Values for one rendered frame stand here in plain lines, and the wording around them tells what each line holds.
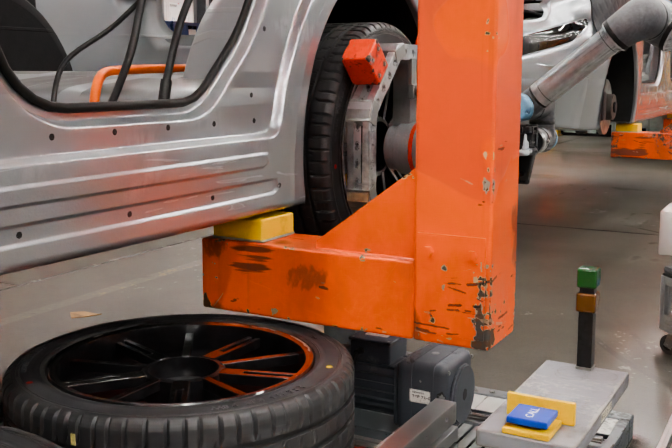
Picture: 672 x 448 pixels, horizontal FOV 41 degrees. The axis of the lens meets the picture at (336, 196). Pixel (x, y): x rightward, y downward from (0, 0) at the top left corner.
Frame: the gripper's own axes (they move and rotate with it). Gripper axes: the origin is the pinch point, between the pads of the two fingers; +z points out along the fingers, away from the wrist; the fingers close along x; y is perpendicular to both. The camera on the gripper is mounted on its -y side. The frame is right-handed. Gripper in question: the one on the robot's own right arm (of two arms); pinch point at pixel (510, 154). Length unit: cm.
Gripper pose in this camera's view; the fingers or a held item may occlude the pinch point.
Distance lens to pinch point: 250.1
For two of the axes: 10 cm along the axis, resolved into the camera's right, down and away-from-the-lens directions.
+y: 0.0, -9.9, -1.3
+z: -4.8, 1.2, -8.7
